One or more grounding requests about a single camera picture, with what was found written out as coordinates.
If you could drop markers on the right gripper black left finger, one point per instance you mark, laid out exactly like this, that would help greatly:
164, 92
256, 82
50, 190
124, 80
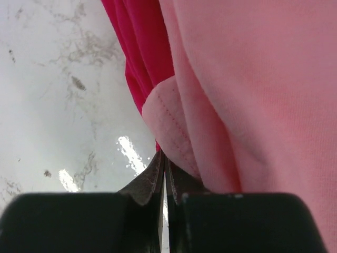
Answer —
143, 222

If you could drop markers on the crimson folded t shirt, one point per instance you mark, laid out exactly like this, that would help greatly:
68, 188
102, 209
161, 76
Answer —
141, 32

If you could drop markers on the light pink folded t shirt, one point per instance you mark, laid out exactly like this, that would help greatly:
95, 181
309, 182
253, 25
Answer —
251, 106

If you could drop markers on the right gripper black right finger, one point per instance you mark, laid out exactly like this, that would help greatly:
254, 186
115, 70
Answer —
178, 182

